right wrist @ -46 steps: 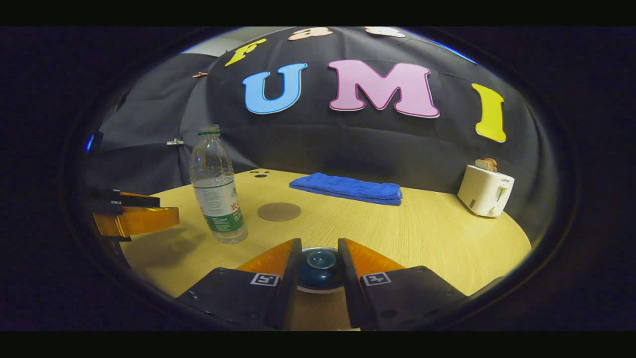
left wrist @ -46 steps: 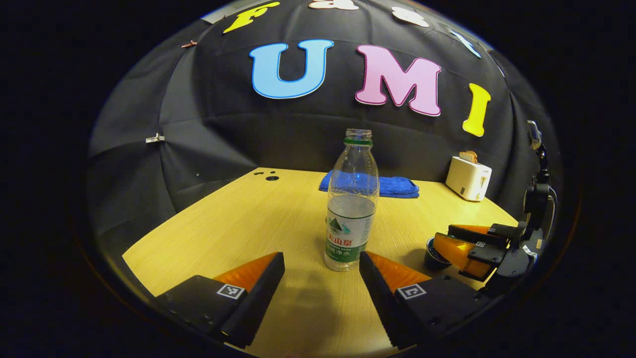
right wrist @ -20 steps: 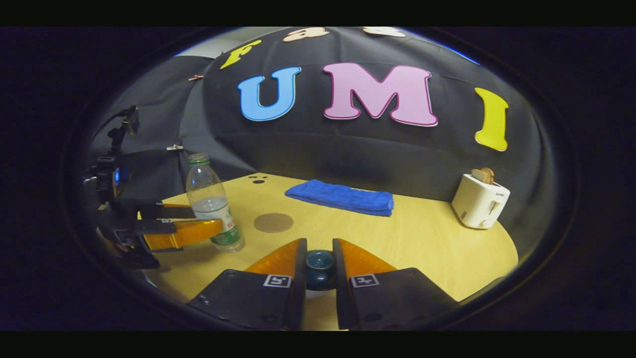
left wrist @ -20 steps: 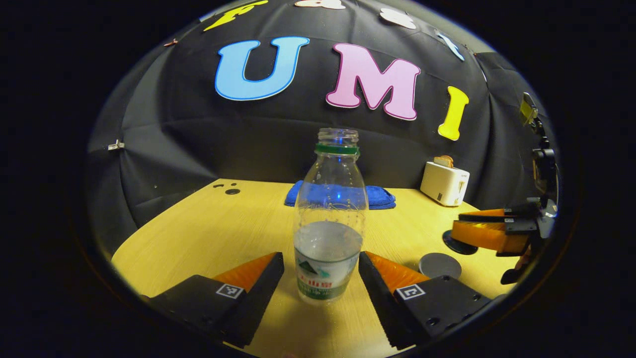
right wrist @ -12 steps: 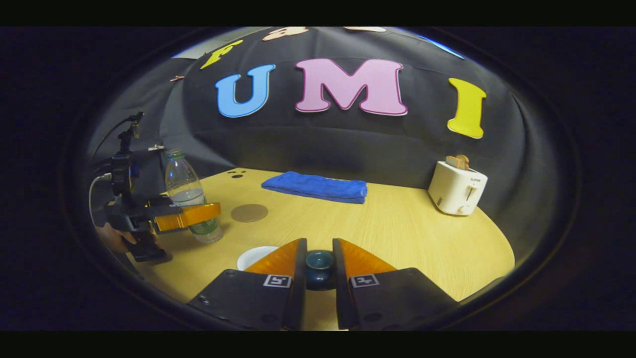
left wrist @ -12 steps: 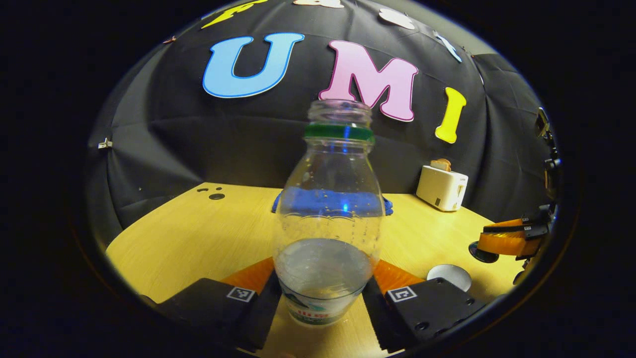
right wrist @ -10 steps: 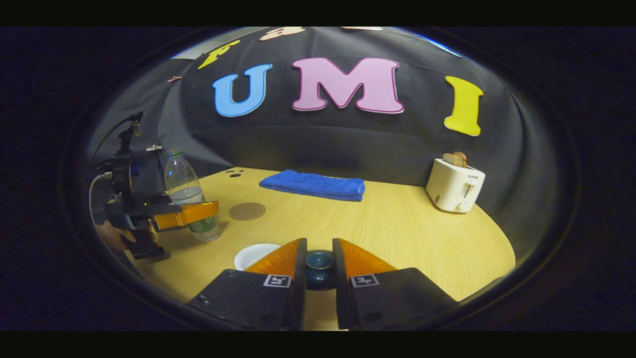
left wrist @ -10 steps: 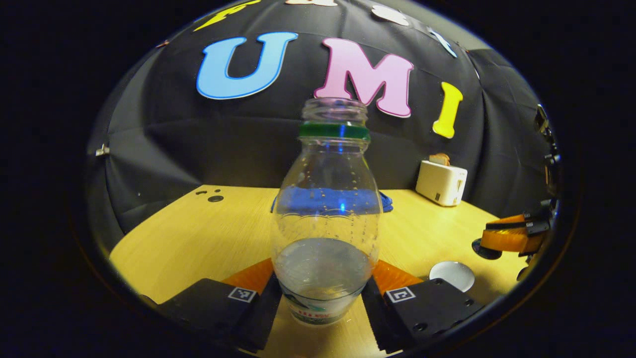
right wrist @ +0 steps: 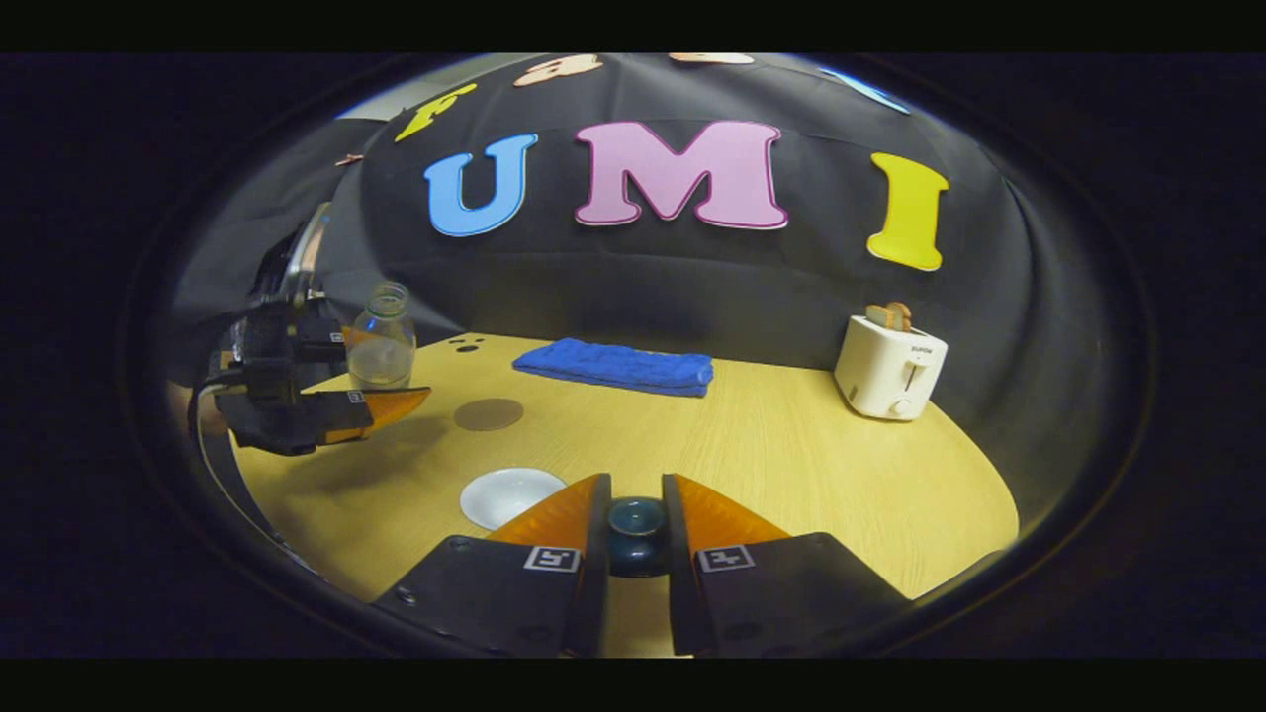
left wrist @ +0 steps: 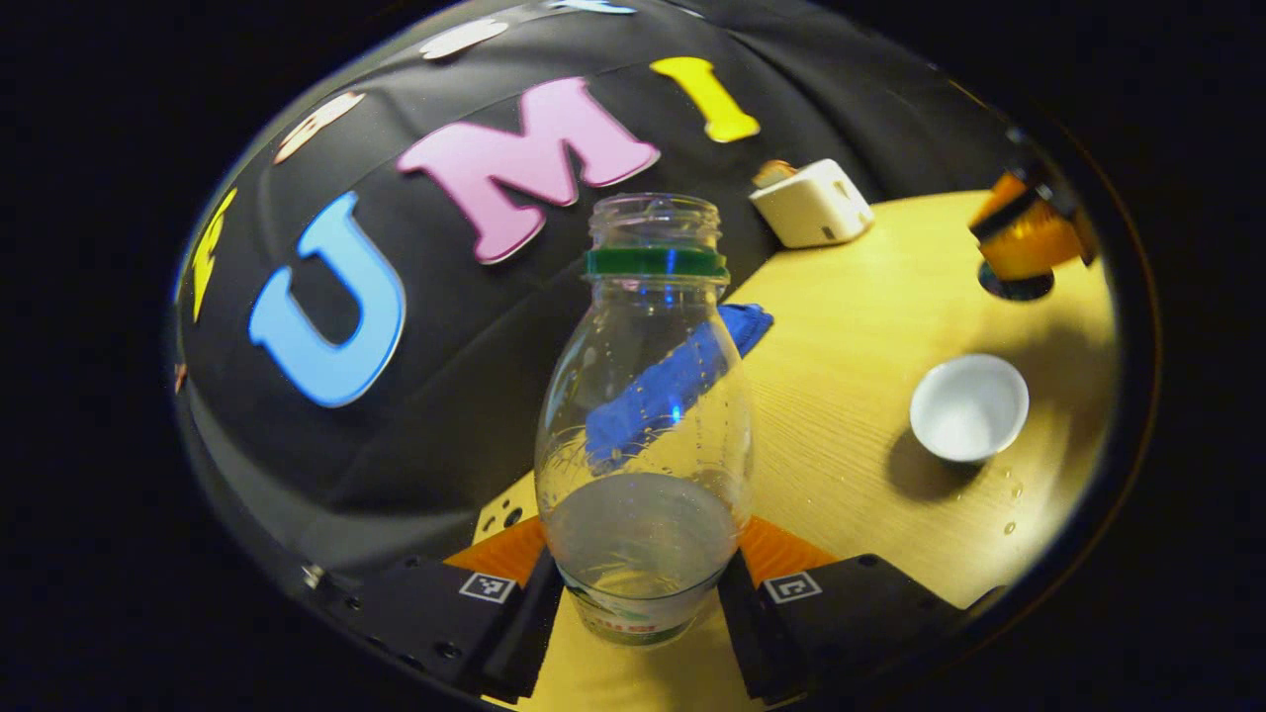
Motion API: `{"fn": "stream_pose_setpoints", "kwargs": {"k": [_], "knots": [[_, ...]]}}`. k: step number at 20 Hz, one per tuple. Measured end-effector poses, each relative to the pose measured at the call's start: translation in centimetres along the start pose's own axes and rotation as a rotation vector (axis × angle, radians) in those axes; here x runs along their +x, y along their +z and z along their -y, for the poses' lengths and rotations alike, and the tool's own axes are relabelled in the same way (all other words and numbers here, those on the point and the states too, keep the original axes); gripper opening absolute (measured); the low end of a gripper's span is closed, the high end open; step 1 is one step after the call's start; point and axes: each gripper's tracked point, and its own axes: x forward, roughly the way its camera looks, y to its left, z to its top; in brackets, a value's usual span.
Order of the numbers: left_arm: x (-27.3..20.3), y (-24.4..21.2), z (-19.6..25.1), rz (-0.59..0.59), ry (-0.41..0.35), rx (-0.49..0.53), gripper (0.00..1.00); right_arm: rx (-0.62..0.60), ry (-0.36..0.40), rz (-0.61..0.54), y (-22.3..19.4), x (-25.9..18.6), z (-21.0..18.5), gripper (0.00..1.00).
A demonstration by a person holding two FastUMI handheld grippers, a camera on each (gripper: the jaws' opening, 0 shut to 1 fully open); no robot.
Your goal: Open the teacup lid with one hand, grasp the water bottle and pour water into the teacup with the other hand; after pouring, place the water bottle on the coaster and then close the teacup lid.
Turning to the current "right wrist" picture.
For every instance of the round brown coaster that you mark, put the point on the round brown coaster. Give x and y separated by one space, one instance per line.
488 414

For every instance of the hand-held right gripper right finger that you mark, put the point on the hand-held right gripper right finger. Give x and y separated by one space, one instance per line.
682 583

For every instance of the white toaster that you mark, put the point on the white toaster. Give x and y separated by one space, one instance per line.
885 371

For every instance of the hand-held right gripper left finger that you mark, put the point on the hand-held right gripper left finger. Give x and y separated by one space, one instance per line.
596 574

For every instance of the blue folded towel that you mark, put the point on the blue folded towel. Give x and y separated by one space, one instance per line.
613 366

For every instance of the toast slice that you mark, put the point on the toast slice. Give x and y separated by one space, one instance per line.
890 316

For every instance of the white teacup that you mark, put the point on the white teacup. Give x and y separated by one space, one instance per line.
504 497

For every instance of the dark blue teacup lid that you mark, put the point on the dark blue teacup lid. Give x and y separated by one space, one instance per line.
636 539

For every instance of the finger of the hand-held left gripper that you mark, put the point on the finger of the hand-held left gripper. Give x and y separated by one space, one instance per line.
316 341
287 420

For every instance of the clear plastic water bottle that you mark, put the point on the clear plastic water bottle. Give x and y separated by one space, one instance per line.
381 356

